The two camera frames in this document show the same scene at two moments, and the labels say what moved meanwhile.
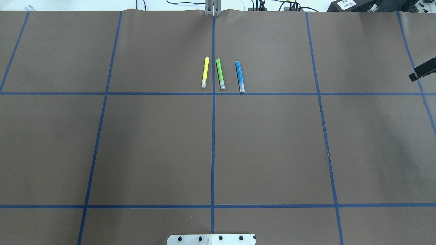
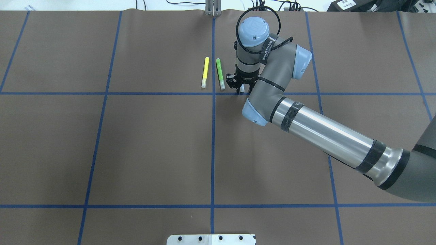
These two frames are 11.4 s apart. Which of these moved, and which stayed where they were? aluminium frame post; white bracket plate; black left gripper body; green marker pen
Moved: black left gripper body
Stayed: white bracket plate; aluminium frame post; green marker pen
